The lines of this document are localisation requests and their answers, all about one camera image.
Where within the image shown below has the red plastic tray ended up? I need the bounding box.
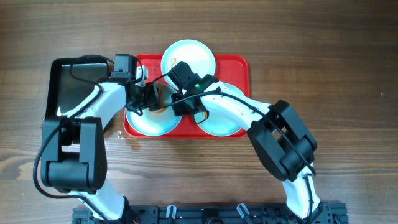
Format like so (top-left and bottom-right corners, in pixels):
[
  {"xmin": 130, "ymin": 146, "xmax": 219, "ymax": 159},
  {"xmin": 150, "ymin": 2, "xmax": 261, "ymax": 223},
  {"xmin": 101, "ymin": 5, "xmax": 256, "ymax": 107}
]
[{"xmin": 137, "ymin": 53, "xmax": 250, "ymax": 139}]

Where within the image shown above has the orange green sponge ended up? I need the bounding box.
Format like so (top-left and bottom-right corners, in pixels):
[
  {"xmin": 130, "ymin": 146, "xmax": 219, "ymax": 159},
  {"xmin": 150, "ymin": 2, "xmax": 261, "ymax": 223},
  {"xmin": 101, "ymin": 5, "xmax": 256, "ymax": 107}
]
[{"xmin": 149, "ymin": 87, "xmax": 165, "ymax": 114}]

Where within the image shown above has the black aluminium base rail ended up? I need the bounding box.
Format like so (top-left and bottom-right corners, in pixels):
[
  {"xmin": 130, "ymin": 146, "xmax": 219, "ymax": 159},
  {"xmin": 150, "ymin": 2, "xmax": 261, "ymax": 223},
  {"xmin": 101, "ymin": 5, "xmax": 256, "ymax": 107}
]
[{"xmin": 72, "ymin": 202, "xmax": 349, "ymax": 224}]

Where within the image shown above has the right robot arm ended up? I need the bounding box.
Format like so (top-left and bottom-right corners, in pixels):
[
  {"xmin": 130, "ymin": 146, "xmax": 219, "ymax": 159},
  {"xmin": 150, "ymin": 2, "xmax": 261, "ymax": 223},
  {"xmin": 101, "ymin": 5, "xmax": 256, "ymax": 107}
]
[{"xmin": 166, "ymin": 62, "xmax": 320, "ymax": 223}]

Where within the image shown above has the black water tray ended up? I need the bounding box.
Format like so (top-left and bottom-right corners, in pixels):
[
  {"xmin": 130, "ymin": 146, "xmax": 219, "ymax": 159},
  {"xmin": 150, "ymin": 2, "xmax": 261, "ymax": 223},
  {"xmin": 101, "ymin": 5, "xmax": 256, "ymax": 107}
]
[{"xmin": 45, "ymin": 57, "xmax": 108, "ymax": 119}]

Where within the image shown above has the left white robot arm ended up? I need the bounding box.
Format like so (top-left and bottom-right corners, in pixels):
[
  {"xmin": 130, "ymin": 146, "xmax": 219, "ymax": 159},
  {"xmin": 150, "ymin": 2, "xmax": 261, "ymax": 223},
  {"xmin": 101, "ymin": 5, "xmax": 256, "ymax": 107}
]
[{"xmin": 33, "ymin": 54, "xmax": 157, "ymax": 223}]

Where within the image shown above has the light blue plate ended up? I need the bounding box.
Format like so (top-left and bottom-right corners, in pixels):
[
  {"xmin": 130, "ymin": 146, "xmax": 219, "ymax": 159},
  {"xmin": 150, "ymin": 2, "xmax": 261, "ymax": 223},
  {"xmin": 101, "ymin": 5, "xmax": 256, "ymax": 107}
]
[
  {"xmin": 194, "ymin": 82, "xmax": 249, "ymax": 138},
  {"xmin": 160, "ymin": 39, "xmax": 216, "ymax": 78},
  {"xmin": 124, "ymin": 82, "xmax": 183, "ymax": 137}
]

